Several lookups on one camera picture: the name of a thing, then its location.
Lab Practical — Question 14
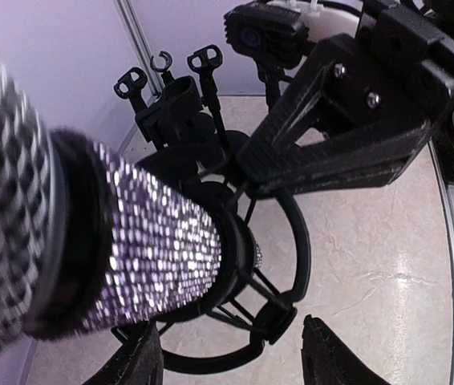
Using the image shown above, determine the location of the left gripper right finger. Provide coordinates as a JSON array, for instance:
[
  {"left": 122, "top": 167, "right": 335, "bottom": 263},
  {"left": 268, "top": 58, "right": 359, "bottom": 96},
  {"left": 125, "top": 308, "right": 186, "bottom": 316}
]
[{"left": 301, "top": 315, "right": 388, "bottom": 385}]

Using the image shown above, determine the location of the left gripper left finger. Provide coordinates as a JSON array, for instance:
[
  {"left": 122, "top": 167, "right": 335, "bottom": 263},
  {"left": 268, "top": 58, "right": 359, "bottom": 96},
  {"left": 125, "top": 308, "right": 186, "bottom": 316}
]
[{"left": 83, "top": 322, "right": 164, "bottom": 385}]

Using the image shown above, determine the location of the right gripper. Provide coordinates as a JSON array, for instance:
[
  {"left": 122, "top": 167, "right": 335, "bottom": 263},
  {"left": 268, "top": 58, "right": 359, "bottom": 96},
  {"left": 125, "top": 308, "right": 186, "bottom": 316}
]
[{"left": 236, "top": 1, "right": 454, "bottom": 196}]

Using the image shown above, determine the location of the black tripod microphone stand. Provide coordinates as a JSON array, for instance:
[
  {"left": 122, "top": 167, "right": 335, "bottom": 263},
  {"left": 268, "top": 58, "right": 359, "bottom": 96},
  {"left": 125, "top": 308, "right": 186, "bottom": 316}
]
[{"left": 110, "top": 142, "right": 314, "bottom": 370}]

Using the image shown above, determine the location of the glitter microphone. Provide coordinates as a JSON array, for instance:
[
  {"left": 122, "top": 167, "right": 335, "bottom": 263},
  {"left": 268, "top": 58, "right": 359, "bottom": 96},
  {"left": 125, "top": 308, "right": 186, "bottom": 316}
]
[{"left": 0, "top": 62, "right": 235, "bottom": 353}]

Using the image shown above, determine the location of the black desk stand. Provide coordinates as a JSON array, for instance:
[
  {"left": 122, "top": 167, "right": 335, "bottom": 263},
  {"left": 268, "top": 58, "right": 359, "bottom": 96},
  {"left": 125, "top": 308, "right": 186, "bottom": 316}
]
[{"left": 113, "top": 67, "right": 148, "bottom": 114}]

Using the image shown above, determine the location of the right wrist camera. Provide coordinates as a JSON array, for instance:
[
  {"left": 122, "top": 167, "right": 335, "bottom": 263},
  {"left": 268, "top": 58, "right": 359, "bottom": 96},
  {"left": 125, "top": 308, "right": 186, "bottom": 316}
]
[{"left": 224, "top": 1, "right": 313, "bottom": 69}]

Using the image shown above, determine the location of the aluminium corner frame post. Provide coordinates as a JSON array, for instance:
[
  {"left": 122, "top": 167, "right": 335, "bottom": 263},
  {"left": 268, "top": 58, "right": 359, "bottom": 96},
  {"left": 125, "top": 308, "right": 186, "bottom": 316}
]
[{"left": 113, "top": 0, "right": 164, "bottom": 96}]

